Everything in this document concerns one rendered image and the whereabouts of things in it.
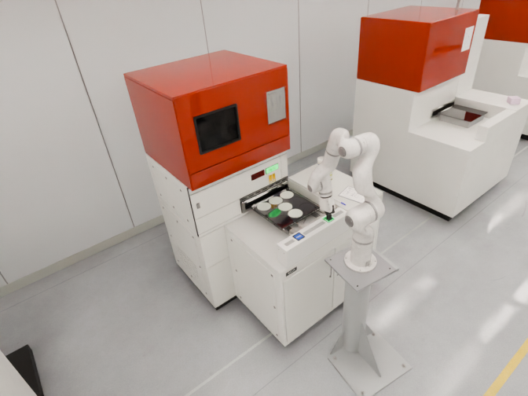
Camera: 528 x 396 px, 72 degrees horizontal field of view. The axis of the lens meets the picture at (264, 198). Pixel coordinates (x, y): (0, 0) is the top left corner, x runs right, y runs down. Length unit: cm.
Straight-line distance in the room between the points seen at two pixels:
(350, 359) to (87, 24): 321
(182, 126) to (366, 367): 200
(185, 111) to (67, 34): 157
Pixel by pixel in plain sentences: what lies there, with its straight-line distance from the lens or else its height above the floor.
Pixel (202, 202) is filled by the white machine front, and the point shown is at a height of 109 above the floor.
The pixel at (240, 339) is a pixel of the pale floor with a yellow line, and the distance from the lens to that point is 297.
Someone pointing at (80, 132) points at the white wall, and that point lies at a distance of 358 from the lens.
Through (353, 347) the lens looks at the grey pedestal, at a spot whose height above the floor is 8.
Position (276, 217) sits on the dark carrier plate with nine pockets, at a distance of 252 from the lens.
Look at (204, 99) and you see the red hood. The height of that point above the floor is 176.
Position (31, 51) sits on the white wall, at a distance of 340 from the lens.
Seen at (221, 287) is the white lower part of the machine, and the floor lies 26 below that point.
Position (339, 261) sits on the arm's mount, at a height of 83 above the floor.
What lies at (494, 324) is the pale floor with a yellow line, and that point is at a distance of 335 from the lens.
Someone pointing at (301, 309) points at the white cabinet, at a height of 36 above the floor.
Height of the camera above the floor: 242
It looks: 34 degrees down
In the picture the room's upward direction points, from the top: 5 degrees counter-clockwise
